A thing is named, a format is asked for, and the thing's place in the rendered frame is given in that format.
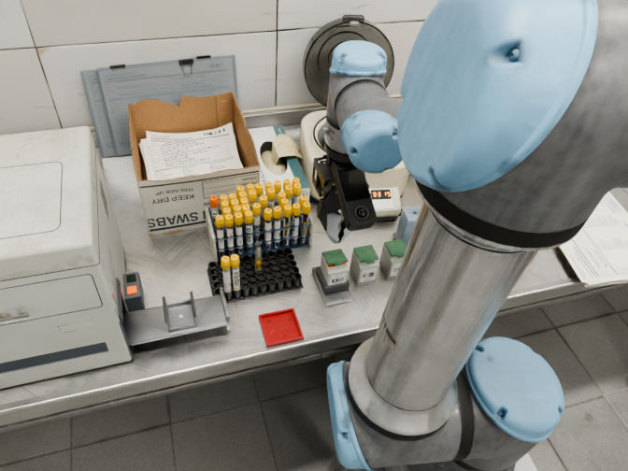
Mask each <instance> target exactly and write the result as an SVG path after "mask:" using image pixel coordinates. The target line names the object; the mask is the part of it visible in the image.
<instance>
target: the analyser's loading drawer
mask: <svg viewBox="0 0 628 471"><path fill-rule="evenodd" d="M190 297H191V298H190V299H185V300H180V301H176V302H170V303H166V301H165V297H164V296H163V297H162V298H163V305H162V306H160V307H151V308H146V309H141V310H137V311H131V312H126V313H122V316H123V323H122V326H123V329H124V332H125V334H126V337H127V340H128V343H129V346H133V345H137V344H142V343H146V342H151V341H155V340H160V339H165V338H168V337H173V336H178V335H186V334H190V333H195V332H200V331H205V330H208V329H213V328H218V327H223V326H227V330H231V324H230V315H229V311H228V307H227V303H226V299H225V295H224V290H223V287H221V288H220V294H219V295H214V296H209V297H204V298H199V299H194V300H193V292H192V291H190ZM179 315H183V319H180V318H179Z"/></svg>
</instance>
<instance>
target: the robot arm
mask: <svg viewBox="0 0 628 471"><path fill-rule="evenodd" d="M386 62H387V56H386V53H385V51H384V50H383V49H382V48H381V47H380V46H378V45H376V44H374V43H371V42H367V41H362V40H351V41H347V42H344V43H341V44H340V45H338V46H337V47H336V48H335V50H334V53H333V60H332V65H331V67H330V70H329V71H330V72H331V73H330V82H329V93H328V102H327V111H326V124H325V127H323V128H322V132H323V133H324V140H325V143H324V150H325V152H326V154H324V155H323V156H322V157H318V158H314V162H313V173H312V183H313V185H314V187H315V189H316V191H317V193H318V196H319V197H323V198H320V202H319V203H318V205H317V214H318V217H319V219H320V221H321V224H322V226H323V228H324V230H325V232H326V234H327V235H328V237H329V239H330V240H331V241H332V242H333V243H335V244H336V243H341V242H342V241H343V240H344V239H345V238H346V237H347V236H348V235H349V234H350V233H351V232H352V231H358V230H363V229H367V228H371V227H372V226H373V225H374V224H375V222H376V221H377V219H378V218H377V214H376V211H375V208H374V205H373V201H372V198H371V193H370V191H369V187H370V186H369V185H368V183H367V181H366V178H365V173H364V172H366V173H371V174H378V173H383V171H386V170H388V169H393V168H395V167H396V166H398V165H399V164H400V163H401V162H402V161H403V162H404V164H405V167H406V169H407V171H408V173H409V174H410V175H411V177H413V179H414V183H415V186H416V189H417V191H418V193H419V195H420V197H421V199H422V201H423V203H422V206H421V210H420V213H419V216H418V218H417V220H416V223H415V226H414V229H413V231H412V234H411V237H410V239H409V242H408V244H407V249H406V252H405V255H404V257H403V260H402V263H401V265H400V267H399V270H398V273H397V276H396V279H395V281H394V284H393V286H392V291H391V293H390V296H389V299H388V302H387V304H386V307H385V309H384V311H383V314H382V317H381V320H380V323H379V326H378V329H377V332H376V335H375V336H373V337H371V338H369V339H368V340H366V341H365V342H364V343H363V344H362V345H361V346H360V347H359V348H358V349H357V350H356V351H355V353H354V354H353V356H352V358H351V361H350V362H346V361H340V362H339V363H334V364H330V365H329V366H328V368H327V389H328V399H329V408H330V416H331V423H332V429H333V435H334V441H335V450H336V455H337V458H338V461H339V462H340V463H341V464H342V465H343V466H344V467H346V468H348V469H366V470H368V471H370V470H373V469H374V468H379V467H389V466H399V465H408V466H409V468H410V470H411V471H515V466H516V462H517V461H518V460H519V459H521V458H522V457H523V456H524V455H525V454H526V453H527V452H528V451H530V450H531V449H532V448H533V447H534V446H535V445H537V444H538V443H539V442H541V441H543V440H545V439H547V438H548V437H549V436H550V435H551V433H552V431H553V429H554V427H555V426H556V425H557V424H558V423H559V421H560V420H561V417H562V416H563V413H564V393H563V389H562V386H561V384H560V381H559V380H558V378H557V376H556V374H555V373H554V371H553V370H552V368H551V367H550V365H549V364H548V363H547V362H546V361H545V360H544V359H543V358H542V357H541V356H540V355H539V354H536V353H534V352H533V351H532V350H531V348H530V347H528V346H526V345H524V344H523V343H521V342H519V341H517V340H514V339H511V338H507V337H499V336H497V337H489V338H486V339H484V340H482V341H480V339H481V338H482V337H483V335H484V333H485V332H486V330H487V329H488V327H489V326H490V324H491V322H492V320H493V319H494V317H495V316H496V314H497V312H498V311H499V309H500V308H501V306H502V305H503V304H504V302H505V301H506V299H507V297H508V296H509V294H510V292H511V291H512V289H513V288H514V286H515V285H516V283H517V281H518V280H519V278H520V277H521V275H522V273H523V271H524V270H525V268H526V267H527V265H528V264H529V263H530V261H531V260H532V258H533V257H534V255H535V253H536V251H537V250H549V249H553V248H556V247H559V246H561V245H562V244H564V243H566V242H568V241H570V240H571V239H572V238H573V237H574V236H576V235H577V234H578V232H579V231H580V229H581V228H582V227H583V225H584V224H585V223H586V221H587V220H588V219H589V218H590V216H591V215H592V213H593V212H594V210H595V209H596V207H597V206H598V204H599V203H600V201H601V200H602V199H603V197H604V196H605V195H606V194H607V193H608V192H610V191H611V190H613V189H616V188H628V0H438V2H437V3H436V4H435V6H434V7H433V9H432V10H431V12H430V13H429V15H428V16H427V18H426V20H425V21H424V23H423V25H422V27H421V29H420V31H419V33H418V35H417V37H416V39H415V42H414V44H413V47H412V49H411V52H410V54H409V57H408V60H407V66H406V69H405V73H404V76H403V80H402V85H401V91H400V94H401V95H402V96H403V98H390V96H389V95H388V93H387V91H386V88H385V86H384V75H385V74H386V72H387V70H386ZM324 159H326V160H324ZM322 160H323V161H322ZM319 161H320V162H319ZM315 169H316V171H317V177H316V179H315ZM339 210H340V212H339ZM340 213H341V214H340ZM341 218H342V221H343V222H342V223H341V230H340V232H339V229H338V224H340V222H341ZM479 341H480V342H479Z"/></svg>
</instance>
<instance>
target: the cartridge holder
mask: <svg viewBox="0 0 628 471"><path fill-rule="evenodd" d="M312 273H313V276H314V278H315V280H316V282H317V285H318V287H319V290H320V292H321V297H322V299H323V302H324V304H325V306H326V307H327V306H331V305H336V304H340V303H345V302H348V301H352V295H351V292H350V289H349V286H350V282H349V280H348V279H347V282H344V283H339V284H335V285H330V286H327V285H326V283H325V280H324V278H323V276H322V273H321V270H320V266H317V267H312Z"/></svg>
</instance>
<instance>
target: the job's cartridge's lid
mask: <svg viewBox="0 0 628 471"><path fill-rule="evenodd" d="M322 255H323V257H324V259H325V261H326V263H328V265H331V264H335V266H338V265H342V264H343V263H345V262H347V261H348V259H347V257H346V255H345V254H344V252H343V250H342V249H338V250H328V251H324V252H322Z"/></svg>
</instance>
